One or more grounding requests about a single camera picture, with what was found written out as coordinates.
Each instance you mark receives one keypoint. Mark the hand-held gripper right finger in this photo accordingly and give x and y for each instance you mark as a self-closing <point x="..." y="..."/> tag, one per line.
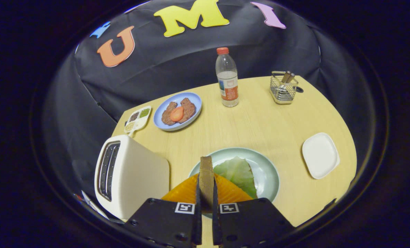
<point x="215" y="220"/>

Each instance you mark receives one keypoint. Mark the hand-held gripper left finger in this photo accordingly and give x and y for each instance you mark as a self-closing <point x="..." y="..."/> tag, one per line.
<point x="198" y="220"/>

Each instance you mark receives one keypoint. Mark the brown bread slice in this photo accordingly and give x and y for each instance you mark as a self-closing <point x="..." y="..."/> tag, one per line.
<point x="206" y="182"/>

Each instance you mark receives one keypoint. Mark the green lettuce leaf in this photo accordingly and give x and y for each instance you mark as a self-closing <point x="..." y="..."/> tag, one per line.
<point x="237" y="172"/>

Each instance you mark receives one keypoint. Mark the pale green plate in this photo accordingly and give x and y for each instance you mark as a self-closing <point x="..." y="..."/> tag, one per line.
<point x="265" y="172"/>

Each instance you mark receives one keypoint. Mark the white toaster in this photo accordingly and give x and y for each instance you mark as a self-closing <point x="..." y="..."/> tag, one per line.
<point x="139" y="179"/>

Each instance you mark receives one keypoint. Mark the red tomato slice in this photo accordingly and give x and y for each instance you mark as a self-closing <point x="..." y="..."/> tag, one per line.
<point x="176" y="114"/>

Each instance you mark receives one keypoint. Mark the brown meat patty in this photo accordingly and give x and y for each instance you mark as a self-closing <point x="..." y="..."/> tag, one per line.
<point x="189" y="108"/>
<point x="166" y="117"/>

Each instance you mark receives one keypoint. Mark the white sectioned condiment tray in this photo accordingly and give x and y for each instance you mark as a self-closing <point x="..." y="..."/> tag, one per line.
<point x="137" y="119"/>

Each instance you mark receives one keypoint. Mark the blue plate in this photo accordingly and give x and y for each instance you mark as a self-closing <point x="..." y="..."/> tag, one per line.
<point x="195" y="100"/>

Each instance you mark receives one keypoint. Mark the small white square dish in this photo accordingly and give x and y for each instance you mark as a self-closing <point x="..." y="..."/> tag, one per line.
<point x="320" y="155"/>

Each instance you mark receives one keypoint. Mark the clear water bottle red cap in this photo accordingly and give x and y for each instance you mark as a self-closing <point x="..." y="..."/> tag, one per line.
<point x="227" y="91"/>

